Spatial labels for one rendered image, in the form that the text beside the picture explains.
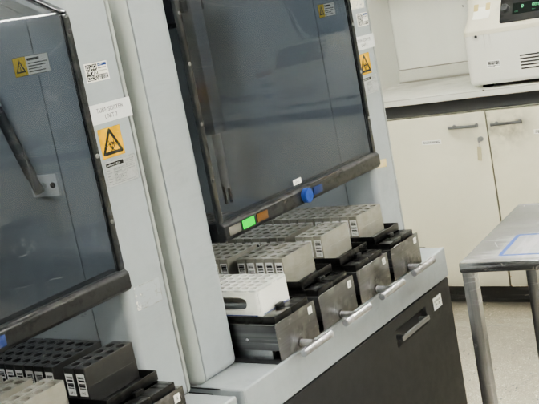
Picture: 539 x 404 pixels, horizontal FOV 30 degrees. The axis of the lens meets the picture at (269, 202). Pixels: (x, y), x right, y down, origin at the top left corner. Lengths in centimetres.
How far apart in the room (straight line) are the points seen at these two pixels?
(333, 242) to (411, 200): 220
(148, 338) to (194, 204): 26
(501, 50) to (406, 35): 94
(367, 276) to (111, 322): 63
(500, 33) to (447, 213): 78
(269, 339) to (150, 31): 58
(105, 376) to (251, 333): 36
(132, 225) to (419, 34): 334
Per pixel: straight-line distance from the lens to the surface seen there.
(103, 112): 161
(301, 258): 201
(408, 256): 224
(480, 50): 407
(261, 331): 182
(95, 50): 162
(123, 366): 161
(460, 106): 417
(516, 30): 400
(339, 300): 199
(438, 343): 238
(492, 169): 412
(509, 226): 216
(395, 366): 219
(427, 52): 484
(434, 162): 421
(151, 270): 167
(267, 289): 184
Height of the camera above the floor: 134
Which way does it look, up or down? 10 degrees down
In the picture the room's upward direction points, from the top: 11 degrees counter-clockwise
